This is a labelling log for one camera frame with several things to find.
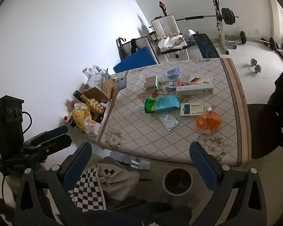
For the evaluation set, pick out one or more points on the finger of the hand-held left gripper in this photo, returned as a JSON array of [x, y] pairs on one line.
[[54, 131], [60, 143]]

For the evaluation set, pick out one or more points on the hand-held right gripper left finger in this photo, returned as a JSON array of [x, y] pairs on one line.
[[79, 164]]

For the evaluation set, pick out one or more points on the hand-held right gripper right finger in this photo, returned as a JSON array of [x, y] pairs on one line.
[[204, 167]]

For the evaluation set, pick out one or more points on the round trash bin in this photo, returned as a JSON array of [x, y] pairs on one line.
[[178, 181]]

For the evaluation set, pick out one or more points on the silver blister pack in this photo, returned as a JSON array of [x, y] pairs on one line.
[[168, 121]]

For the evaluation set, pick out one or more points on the red capped bottle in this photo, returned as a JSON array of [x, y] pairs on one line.
[[69, 121]]

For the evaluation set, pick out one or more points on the black white checkered cloth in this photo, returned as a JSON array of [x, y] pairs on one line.
[[89, 193]]

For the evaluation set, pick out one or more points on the yellow plastic bag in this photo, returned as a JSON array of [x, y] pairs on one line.
[[83, 120]]

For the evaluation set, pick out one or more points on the dark glass bottle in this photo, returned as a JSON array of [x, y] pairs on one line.
[[77, 95]]

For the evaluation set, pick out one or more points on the beige tote bag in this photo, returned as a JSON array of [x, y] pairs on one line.
[[119, 181]]

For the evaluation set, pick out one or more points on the orange plastic bag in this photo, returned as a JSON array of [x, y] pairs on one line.
[[207, 122]]

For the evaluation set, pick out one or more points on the golden bottle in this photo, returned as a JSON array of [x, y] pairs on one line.
[[93, 104]]

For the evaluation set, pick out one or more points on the blue white medicine box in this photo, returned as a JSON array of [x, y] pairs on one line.
[[192, 110]]

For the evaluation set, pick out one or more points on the white crumpled tissue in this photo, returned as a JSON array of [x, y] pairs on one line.
[[106, 105]]

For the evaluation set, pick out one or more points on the white plastic bag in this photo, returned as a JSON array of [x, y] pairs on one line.
[[94, 81]]

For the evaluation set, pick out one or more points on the brown cardboard box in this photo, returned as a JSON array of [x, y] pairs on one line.
[[105, 88]]

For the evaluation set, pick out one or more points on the clear bottle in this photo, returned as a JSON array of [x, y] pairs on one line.
[[94, 68], [85, 71]]

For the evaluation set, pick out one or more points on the green blue plastic bag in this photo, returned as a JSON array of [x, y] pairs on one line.
[[162, 104]]

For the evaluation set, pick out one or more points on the long white box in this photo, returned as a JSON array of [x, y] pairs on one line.
[[194, 90]]

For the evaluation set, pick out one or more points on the blue phone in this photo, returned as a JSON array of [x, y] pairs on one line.
[[122, 82]]

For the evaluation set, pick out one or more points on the white box flag print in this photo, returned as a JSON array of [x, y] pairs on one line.
[[201, 78]]

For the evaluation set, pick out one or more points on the green white medicine box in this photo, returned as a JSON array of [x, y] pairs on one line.
[[151, 83]]

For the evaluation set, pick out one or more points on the blue mat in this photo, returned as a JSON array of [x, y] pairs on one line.
[[138, 61]]

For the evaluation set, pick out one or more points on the grey folded chair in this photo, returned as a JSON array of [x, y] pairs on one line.
[[129, 46]]

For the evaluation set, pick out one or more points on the chrome dumbbell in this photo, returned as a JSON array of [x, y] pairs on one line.
[[256, 65]]

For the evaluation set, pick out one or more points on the black weight bench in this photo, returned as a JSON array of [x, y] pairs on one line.
[[206, 46]]

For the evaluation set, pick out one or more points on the beige paper bag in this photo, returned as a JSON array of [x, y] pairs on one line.
[[172, 41]]

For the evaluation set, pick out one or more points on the white barbell rack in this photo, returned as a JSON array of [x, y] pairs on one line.
[[220, 31]]

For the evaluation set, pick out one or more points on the long floor barbell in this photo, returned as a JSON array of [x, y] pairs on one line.
[[257, 40]]

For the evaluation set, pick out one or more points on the white padded chair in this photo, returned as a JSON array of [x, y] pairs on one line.
[[165, 26]]

